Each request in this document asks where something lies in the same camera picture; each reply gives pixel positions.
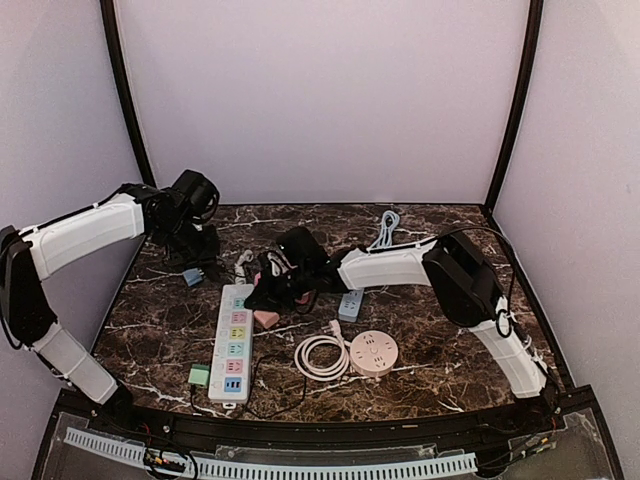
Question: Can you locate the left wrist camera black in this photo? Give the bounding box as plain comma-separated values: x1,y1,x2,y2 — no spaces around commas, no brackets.
172,169,220,222

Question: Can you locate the light blue plug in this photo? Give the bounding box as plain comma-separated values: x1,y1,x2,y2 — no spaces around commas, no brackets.
182,268,204,287

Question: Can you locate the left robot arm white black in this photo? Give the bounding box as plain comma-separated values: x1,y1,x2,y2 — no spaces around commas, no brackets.
1,170,220,436

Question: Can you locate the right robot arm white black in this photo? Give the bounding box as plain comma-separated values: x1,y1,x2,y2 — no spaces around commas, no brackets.
245,227,551,434

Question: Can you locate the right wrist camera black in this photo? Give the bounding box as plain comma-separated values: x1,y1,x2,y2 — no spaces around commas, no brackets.
276,226,330,272

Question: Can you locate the peach plug adapter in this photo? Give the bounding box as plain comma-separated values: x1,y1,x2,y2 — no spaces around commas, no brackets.
254,310,280,329

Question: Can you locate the black frame post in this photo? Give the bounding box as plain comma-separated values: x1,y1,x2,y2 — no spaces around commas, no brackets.
484,0,544,216
99,0,156,186

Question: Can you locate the pink plug adapter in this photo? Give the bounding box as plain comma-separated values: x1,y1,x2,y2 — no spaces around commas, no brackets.
295,292,312,305

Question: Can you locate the black plug adapter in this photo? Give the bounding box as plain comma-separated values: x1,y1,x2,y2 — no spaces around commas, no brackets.
202,263,224,282

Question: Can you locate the white slotted cable duct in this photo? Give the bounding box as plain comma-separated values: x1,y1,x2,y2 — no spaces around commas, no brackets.
64,427,477,479

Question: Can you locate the light blue power cord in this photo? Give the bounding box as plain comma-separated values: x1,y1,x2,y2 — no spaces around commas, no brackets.
367,209,401,251

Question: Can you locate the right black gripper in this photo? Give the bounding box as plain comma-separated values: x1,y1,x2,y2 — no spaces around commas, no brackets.
244,263,313,311

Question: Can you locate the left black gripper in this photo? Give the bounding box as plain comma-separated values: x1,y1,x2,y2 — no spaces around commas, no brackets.
157,215,220,269

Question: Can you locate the left black frame post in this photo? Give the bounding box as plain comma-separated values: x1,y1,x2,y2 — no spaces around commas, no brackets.
99,0,156,186

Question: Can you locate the right black frame post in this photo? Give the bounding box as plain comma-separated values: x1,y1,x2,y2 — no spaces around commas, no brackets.
484,0,544,216

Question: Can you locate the round pink power socket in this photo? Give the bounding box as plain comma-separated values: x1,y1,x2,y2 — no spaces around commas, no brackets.
349,330,399,379

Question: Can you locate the green usb charger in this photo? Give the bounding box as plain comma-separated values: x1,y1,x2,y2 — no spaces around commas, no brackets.
188,364,210,388

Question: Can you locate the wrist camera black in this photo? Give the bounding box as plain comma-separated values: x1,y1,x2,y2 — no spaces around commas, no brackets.
172,169,220,222
276,226,330,272

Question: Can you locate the white long power strip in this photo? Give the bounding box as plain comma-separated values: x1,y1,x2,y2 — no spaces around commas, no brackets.
208,284,254,408

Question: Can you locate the pink coiled power cord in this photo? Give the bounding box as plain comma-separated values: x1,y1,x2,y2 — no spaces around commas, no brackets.
293,319,354,381

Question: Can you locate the light blue power strip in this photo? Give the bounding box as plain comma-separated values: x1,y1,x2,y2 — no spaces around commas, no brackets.
338,289,364,323

